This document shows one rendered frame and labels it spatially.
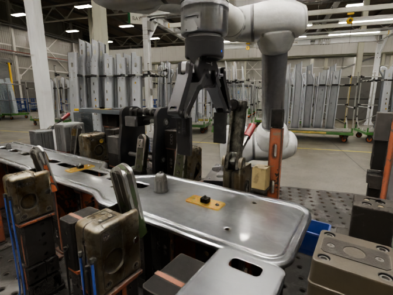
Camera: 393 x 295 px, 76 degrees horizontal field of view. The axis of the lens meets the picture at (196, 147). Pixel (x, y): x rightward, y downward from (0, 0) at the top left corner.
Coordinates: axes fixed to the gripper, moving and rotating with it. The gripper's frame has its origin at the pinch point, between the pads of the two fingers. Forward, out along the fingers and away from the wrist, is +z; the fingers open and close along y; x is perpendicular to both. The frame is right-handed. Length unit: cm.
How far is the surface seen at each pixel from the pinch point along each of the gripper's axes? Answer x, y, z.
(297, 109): -130, -697, 31
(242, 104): 1.7, -15.2, -7.4
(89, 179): -34.2, 5.1, 13.1
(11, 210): -38.5, 22.5, 16.2
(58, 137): -80, -11, 8
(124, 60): -373, -303, -76
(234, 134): -0.1, -15.0, 0.1
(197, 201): -1.1, 0.9, 12.9
